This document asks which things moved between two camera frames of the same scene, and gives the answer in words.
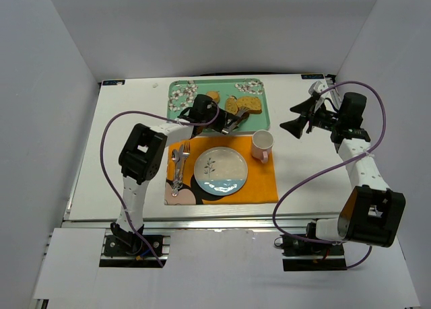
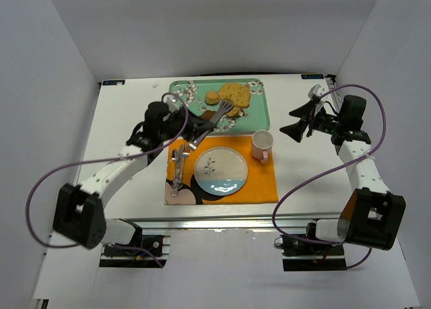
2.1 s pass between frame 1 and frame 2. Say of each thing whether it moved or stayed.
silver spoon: stayed
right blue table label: stayed
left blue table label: stayed
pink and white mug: stayed
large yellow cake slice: moved
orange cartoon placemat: stayed
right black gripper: stayed
